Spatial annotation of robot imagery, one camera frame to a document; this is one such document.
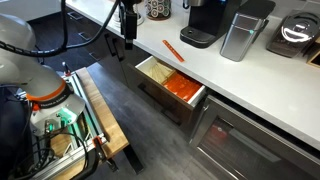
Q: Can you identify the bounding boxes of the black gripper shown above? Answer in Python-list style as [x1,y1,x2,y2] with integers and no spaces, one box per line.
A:
[119,0,137,50]

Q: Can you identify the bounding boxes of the orange stick packet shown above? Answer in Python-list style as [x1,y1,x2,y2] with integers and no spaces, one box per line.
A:
[162,40,185,62]

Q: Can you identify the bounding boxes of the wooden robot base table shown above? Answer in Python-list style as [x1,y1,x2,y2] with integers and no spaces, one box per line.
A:
[49,68,144,180]

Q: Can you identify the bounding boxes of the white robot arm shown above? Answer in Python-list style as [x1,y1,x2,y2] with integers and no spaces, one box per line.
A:
[0,14,86,136]

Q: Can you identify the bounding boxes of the wooden stirrers in drawer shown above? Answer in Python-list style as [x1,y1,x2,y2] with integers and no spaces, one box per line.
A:
[147,62,174,83]

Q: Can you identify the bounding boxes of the open white wooden drawer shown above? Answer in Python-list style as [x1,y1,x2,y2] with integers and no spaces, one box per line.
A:
[129,56,206,126]

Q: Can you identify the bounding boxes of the orange packets in drawer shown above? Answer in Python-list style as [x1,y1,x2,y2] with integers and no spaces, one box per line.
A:
[163,73,201,101]

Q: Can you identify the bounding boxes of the patterned ceramic mug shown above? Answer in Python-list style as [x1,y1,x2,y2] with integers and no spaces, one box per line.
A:
[145,0,171,20]

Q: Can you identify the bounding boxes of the black coffee machine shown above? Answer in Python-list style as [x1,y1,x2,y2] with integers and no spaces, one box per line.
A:
[180,0,242,48]

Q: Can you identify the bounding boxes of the silver rectangular canister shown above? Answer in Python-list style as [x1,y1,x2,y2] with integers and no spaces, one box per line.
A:
[220,0,276,62]

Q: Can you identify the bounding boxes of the chrome lidded appliance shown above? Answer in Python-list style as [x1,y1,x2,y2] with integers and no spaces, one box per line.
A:
[266,12,320,58]

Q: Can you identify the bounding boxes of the stainless beverage fridge door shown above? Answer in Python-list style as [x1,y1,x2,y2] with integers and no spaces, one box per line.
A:
[191,95,320,180]

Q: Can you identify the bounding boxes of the wooden box corner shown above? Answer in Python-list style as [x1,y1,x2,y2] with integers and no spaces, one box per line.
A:
[307,37,320,68]

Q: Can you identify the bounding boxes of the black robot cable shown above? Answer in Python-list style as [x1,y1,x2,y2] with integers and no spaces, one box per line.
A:
[0,0,122,58]

